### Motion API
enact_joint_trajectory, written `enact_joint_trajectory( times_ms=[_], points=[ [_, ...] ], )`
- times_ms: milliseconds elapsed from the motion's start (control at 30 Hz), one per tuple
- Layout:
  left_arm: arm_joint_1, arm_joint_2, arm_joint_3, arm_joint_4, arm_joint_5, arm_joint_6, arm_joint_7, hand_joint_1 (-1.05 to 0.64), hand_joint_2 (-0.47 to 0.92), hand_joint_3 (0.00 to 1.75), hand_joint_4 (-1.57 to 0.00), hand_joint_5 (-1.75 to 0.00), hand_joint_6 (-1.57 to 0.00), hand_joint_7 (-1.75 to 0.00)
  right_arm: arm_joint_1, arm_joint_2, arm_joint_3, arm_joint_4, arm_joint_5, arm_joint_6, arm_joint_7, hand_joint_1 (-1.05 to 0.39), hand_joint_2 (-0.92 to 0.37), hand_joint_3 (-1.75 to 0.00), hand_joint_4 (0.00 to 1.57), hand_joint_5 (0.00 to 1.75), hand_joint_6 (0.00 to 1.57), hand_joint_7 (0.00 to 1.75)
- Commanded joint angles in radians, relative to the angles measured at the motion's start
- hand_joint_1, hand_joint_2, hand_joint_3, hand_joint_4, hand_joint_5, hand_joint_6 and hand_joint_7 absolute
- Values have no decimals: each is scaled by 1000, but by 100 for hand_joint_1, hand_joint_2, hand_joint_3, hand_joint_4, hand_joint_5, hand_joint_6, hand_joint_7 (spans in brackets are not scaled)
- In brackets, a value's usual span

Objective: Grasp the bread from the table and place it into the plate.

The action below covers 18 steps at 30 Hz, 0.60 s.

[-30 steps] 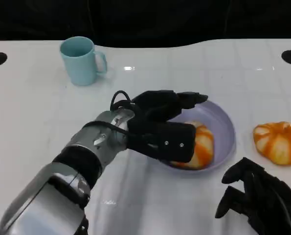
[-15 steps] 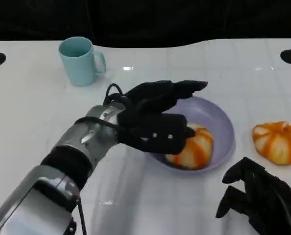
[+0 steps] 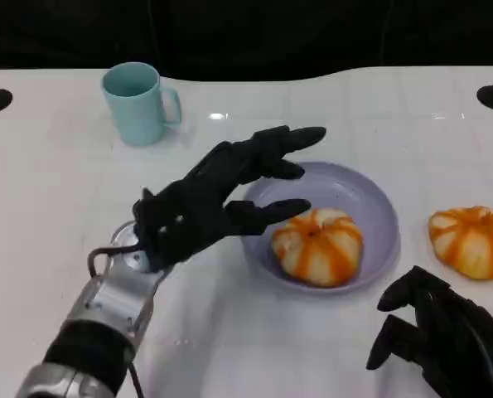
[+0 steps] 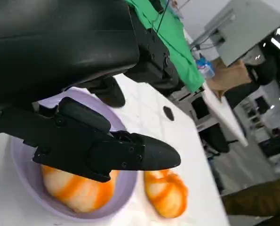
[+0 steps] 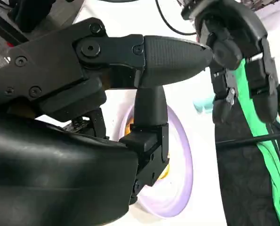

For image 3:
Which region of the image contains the pale green mug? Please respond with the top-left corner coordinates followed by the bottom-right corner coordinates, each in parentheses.
top-left (100, 61), bottom-right (183, 147)

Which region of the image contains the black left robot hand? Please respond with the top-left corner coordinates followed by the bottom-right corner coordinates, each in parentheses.
top-left (132, 125), bottom-right (328, 273)

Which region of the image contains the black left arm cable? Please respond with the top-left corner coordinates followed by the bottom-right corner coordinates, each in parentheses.
top-left (87, 243), bottom-right (142, 279)

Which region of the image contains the black curtain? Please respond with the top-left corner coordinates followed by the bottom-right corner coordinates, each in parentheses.
top-left (0, 0), bottom-right (493, 82)

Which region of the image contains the orange and white bread roll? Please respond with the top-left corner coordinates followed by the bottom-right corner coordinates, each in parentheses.
top-left (427, 206), bottom-right (493, 282)
top-left (269, 207), bottom-right (364, 289)

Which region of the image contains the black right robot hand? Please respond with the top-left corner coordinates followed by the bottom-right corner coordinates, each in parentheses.
top-left (365, 265), bottom-right (493, 398)

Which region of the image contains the lilac plate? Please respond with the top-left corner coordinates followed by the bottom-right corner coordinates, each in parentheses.
top-left (239, 161), bottom-right (400, 296)

